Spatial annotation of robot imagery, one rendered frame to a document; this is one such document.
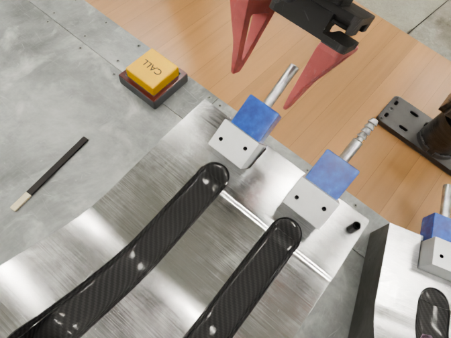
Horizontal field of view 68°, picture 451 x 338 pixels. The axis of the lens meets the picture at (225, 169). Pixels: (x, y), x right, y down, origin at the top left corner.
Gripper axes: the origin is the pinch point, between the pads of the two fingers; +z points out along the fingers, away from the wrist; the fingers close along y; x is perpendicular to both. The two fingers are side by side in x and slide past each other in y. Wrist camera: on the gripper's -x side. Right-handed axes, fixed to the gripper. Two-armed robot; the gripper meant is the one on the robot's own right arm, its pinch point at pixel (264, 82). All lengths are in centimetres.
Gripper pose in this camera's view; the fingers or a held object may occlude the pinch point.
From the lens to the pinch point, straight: 33.9
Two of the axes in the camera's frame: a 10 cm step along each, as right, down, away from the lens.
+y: 7.7, 6.0, -2.1
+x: 5.0, -3.8, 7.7
